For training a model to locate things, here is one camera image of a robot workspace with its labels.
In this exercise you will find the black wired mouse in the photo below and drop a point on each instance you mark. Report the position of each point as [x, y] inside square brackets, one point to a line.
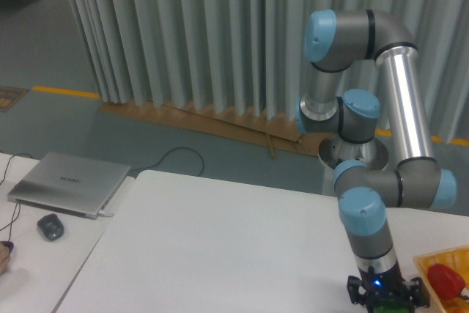
[9, 245]

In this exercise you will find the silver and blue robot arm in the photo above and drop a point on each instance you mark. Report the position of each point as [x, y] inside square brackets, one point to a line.
[364, 187]

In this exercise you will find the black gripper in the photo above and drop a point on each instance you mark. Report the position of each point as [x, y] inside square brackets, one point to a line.
[374, 286]

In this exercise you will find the pale green pleated curtain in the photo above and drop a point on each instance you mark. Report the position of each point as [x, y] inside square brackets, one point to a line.
[248, 54]

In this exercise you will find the red bell pepper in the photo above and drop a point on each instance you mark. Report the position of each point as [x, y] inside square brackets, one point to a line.
[446, 282]

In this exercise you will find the orange fruit in basket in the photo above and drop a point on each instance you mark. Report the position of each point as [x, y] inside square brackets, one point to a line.
[459, 309]

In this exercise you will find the yellow floor marking tape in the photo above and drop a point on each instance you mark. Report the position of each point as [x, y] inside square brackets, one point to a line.
[70, 92]

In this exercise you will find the green bell pepper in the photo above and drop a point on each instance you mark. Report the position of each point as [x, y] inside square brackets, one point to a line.
[389, 306]

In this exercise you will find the person's hand on mouse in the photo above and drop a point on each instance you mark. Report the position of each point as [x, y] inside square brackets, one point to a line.
[5, 258]

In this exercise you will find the grey wireless mouse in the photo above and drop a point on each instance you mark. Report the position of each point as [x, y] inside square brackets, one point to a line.
[51, 227]

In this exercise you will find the orange woven basket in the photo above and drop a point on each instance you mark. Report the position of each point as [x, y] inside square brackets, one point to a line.
[456, 259]

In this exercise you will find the silver Huawei laptop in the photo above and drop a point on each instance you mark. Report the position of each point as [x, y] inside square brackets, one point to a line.
[70, 184]

